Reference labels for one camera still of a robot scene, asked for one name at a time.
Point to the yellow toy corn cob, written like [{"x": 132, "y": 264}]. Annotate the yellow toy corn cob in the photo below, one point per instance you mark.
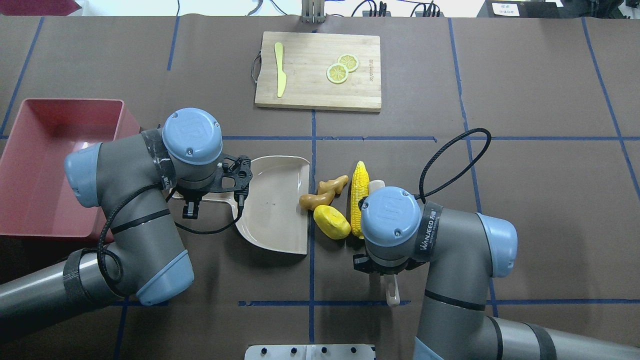
[{"x": 359, "y": 189}]

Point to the metal cutting board handle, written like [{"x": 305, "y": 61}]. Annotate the metal cutting board handle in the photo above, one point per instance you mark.
[{"x": 256, "y": 67}]

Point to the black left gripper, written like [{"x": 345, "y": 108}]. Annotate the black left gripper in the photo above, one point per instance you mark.
[{"x": 189, "y": 206}]

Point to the beige hand brush black bristles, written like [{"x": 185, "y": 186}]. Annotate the beige hand brush black bristles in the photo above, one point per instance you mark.
[{"x": 389, "y": 281}]

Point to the yellow-green plastic knife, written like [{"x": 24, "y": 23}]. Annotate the yellow-green plastic knife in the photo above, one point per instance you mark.
[{"x": 281, "y": 77}]

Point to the bamboo cutting board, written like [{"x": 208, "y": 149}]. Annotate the bamboo cutting board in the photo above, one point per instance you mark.
[{"x": 306, "y": 59}]

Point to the tan toy ginger root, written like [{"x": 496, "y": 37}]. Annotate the tan toy ginger root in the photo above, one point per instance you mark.
[{"x": 326, "y": 192}]

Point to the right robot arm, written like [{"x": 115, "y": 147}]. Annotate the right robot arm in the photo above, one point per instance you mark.
[{"x": 464, "y": 252}]

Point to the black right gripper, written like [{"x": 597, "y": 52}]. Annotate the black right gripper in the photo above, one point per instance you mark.
[{"x": 361, "y": 264}]

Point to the pink plastic bin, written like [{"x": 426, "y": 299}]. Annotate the pink plastic bin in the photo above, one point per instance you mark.
[{"x": 36, "y": 200}]

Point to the upper lemon slice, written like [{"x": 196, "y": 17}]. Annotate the upper lemon slice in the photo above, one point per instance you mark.
[{"x": 350, "y": 61}]

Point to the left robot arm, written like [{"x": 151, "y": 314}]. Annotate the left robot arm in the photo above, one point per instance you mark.
[{"x": 139, "y": 251}]

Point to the lower lemon slice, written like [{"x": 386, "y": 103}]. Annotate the lower lemon slice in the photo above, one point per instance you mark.
[{"x": 337, "y": 73}]

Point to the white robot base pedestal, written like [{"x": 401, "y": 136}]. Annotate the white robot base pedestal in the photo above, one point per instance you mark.
[{"x": 336, "y": 351}]

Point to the lemon slice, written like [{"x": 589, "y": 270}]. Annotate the lemon slice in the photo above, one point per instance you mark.
[
  {"x": 350, "y": 61},
  {"x": 337, "y": 73}
]

